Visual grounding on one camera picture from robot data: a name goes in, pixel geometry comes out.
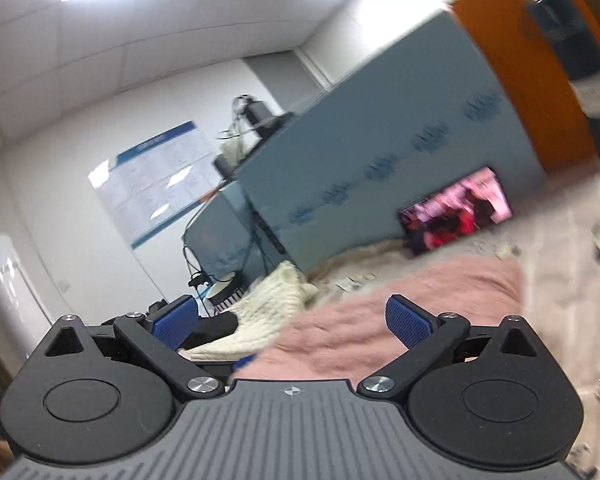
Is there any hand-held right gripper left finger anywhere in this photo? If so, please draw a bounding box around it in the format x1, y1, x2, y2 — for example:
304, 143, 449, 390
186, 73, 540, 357
22, 295, 226, 403

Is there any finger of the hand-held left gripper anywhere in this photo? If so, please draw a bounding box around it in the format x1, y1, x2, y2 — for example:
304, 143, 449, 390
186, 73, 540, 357
195, 311, 241, 349

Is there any small black box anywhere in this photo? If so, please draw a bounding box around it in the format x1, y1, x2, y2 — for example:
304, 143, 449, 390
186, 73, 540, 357
212, 154, 239, 179

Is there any white standing air conditioner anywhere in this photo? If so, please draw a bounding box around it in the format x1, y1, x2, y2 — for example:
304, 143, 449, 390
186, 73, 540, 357
0, 232, 47, 358

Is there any smartphone with lit screen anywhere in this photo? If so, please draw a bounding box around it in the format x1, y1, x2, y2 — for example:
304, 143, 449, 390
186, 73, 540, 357
397, 166, 514, 256

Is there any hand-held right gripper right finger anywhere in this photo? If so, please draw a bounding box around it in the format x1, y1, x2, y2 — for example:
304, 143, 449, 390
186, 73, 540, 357
356, 294, 566, 403

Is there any white charger block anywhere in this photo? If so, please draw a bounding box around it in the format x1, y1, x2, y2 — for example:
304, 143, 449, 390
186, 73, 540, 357
219, 134, 242, 160

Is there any pink fuzzy sweater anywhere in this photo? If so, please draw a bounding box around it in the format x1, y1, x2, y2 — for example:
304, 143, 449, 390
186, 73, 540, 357
230, 254, 526, 382

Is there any cream knitted sweater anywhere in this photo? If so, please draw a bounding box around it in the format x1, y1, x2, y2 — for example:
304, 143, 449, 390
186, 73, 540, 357
184, 261, 319, 361

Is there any blue framed wall poster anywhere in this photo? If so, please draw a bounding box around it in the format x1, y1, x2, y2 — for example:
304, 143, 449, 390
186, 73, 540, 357
87, 120, 222, 252

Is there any black power adapter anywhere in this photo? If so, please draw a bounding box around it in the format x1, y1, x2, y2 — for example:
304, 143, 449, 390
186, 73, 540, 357
232, 94, 275, 137

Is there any dark thermos bottle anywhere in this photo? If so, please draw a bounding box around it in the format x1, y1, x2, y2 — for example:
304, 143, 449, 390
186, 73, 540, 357
521, 0, 600, 122

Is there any striped ceramic bowl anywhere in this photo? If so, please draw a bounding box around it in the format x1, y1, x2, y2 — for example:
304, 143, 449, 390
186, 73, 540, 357
206, 280, 247, 315

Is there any orange cabinet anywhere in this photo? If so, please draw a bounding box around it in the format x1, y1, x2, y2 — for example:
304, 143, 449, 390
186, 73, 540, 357
449, 0, 600, 172

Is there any long blue cardboard box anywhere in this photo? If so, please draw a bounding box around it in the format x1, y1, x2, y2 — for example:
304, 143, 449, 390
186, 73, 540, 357
236, 10, 549, 275

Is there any blue cardboard box with label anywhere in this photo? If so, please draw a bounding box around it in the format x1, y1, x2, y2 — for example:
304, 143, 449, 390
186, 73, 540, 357
182, 186, 272, 282

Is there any thin black cable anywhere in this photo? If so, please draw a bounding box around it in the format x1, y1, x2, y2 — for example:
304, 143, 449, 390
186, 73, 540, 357
181, 200, 216, 286

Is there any beige patterned blanket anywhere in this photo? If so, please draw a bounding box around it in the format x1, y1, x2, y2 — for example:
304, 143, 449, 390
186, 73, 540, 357
300, 162, 600, 480

